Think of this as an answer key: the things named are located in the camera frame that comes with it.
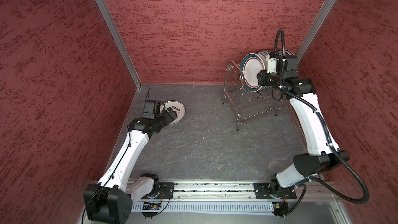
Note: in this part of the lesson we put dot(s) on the left aluminium corner post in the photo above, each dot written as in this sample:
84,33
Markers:
118,41

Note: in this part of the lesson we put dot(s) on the left small circuit board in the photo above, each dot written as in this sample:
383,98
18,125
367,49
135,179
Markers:
150,206

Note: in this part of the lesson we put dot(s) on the small circuit board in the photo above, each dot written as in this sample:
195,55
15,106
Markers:
280,209
150,206

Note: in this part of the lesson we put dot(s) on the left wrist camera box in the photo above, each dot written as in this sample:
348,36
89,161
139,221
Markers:
153,109

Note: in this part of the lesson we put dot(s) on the right small circuit board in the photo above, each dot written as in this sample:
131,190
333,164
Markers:
280,209

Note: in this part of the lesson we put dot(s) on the white plate green red rim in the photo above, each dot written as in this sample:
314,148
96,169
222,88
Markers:
251,66

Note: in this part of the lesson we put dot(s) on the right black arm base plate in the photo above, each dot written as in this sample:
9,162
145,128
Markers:
272,191

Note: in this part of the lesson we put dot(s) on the chrome wire dish rack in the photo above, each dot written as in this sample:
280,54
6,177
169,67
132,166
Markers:
247,105

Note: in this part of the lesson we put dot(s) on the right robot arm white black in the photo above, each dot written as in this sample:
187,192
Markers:
323,153

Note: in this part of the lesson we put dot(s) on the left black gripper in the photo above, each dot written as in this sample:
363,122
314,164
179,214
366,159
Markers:
168,119

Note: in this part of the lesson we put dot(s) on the white plate red black characters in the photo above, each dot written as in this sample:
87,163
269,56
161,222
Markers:
266,53

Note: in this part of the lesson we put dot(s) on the aluminium mounting rail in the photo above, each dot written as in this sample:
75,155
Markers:
239,191

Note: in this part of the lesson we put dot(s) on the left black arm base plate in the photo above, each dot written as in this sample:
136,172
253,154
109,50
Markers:
165,191

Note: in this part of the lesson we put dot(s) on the right aluminium corner post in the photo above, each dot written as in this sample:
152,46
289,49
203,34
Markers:
315,26

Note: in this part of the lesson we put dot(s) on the aluminium corner post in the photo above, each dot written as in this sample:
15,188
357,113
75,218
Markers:
118,41
315,26

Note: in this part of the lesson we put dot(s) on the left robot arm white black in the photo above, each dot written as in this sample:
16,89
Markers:
110,201

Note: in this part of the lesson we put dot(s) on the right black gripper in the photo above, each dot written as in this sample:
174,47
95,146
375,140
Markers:
261,79

